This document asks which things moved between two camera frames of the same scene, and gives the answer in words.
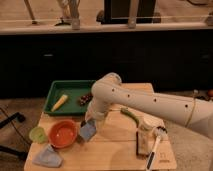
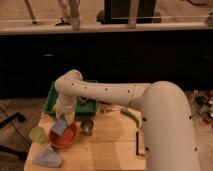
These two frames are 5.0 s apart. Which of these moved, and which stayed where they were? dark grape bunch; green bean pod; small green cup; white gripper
Moved: white gripper
Stayed: green bean pod; dark grape bunch; small green cup
